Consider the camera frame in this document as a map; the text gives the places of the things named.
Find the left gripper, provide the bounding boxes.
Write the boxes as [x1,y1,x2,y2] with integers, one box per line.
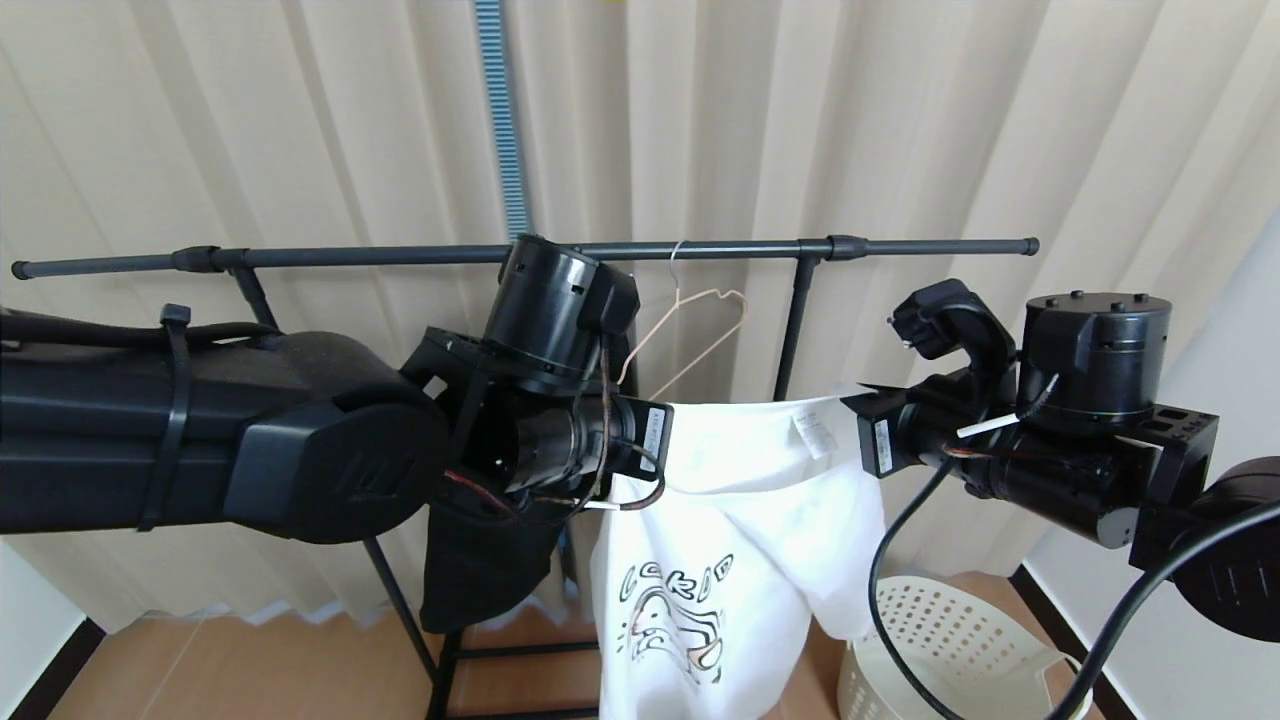
[514,395,677,499]

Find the pink clothes hanger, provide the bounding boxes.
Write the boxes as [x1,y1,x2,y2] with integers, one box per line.
[616,240,750,403]

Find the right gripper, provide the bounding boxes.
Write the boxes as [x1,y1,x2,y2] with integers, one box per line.
[839,374,1143,550]

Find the black cable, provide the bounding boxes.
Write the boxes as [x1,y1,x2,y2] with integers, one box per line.
[0,309,284,353]
[866,455,1280,720]

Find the black clothes rack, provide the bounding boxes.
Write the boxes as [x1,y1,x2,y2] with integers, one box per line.
[10,235,1042,720]

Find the black shorts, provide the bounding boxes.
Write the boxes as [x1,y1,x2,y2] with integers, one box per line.
[417,497,573,637]

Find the white laundry basket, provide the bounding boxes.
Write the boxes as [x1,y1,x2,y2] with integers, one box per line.
[837,574,1084,720]

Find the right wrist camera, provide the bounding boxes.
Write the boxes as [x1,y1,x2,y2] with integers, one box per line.
[887,277,1018,403]

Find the white garment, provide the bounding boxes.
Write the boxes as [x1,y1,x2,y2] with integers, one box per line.
[588,394,888,720]

